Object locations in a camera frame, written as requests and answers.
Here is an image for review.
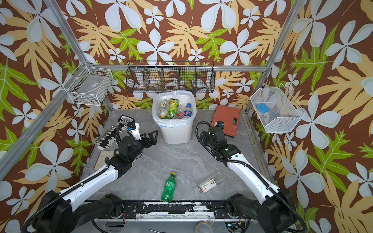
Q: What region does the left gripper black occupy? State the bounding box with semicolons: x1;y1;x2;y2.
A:
128;129;157;163

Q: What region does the blue cap water bottle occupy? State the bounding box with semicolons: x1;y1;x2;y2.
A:
183;103;193;117

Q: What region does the red label soda bottle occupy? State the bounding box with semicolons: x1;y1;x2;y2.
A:
176;103;185;119

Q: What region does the clear bottle white label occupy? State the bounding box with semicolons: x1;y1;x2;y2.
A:
194;173;225;194

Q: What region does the white label drink bottle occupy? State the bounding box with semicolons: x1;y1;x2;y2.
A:
158;99;169;119

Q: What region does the tall green yellow bottle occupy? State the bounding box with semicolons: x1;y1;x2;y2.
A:
167;99;179;119

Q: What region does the green soda bottle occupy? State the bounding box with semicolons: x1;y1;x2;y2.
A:
161;172;176;203

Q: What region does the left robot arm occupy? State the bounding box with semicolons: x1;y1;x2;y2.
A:
21;124;158;233

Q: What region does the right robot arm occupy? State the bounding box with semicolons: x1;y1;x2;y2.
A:
195;121;308;233

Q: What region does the white plastic trash bin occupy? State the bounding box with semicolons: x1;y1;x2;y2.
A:
153;92;197;145

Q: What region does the clear bin liner bag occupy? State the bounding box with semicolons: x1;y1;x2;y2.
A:
152;90;197;128

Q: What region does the black screwdriver bit holder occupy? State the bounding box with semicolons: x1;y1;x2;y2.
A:
96;115;135;150

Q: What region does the red plastic tool case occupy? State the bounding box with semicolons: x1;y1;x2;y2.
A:
211;105;241;137

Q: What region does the blue object in basket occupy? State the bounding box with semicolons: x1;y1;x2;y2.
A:
256;103;270;114

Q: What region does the white mesh basket right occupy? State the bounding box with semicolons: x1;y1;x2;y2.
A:
250;85;306;134

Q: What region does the tape roll foreground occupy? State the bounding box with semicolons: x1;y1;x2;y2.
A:
194;221;214;233

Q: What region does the black wire wall basket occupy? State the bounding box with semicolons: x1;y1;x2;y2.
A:
124;60;216;93

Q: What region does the white wire basket left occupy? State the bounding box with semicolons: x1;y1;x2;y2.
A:
63;62;113;106

